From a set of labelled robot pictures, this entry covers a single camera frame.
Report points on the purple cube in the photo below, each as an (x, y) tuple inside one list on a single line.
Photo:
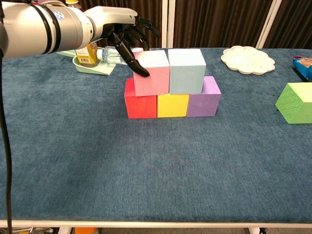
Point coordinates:
[(203, 104)]

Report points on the yellow tea bottle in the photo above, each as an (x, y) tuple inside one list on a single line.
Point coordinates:
[(85, 56)]

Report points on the mint green plastic scoop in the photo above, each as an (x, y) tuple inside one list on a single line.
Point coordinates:
[(95, 70)]

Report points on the blue snack bag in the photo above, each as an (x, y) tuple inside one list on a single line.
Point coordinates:
[(304, 68)]

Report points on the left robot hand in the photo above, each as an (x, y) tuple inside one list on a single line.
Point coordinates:
[(109, 17)]

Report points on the pink white cube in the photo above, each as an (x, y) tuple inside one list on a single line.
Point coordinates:
[(156, 80)]

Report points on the green cube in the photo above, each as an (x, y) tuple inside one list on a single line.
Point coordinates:
[(296, 107)]

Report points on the yellow cube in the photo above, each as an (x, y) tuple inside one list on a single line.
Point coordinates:
[(173, 106)]

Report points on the light blue cube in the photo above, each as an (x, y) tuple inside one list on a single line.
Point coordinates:
[(186, 78)]

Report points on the white partition post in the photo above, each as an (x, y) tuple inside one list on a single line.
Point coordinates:
[(167, 24), (268, 24)]

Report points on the white flower paint palette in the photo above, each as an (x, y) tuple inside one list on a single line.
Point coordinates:
[(247, 61)]

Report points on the blue fabric table cover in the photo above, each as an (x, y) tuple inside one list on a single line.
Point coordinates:
[(156, 170)]

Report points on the red cube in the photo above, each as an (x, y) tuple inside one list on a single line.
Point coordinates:
[(141, 107)]

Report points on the clear water bottle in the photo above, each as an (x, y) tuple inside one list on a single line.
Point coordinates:
[(109, 55)]

